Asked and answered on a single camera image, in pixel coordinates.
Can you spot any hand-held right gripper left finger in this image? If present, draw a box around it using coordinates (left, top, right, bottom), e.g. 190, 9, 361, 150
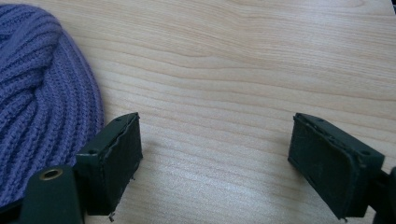
20, 112, 144, 224

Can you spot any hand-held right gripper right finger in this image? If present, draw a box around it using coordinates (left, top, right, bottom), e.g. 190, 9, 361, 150
287, 112, 396, 224

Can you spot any purple knitted beanie hat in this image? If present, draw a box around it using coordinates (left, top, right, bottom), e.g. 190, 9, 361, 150
0, 3, 105, 209

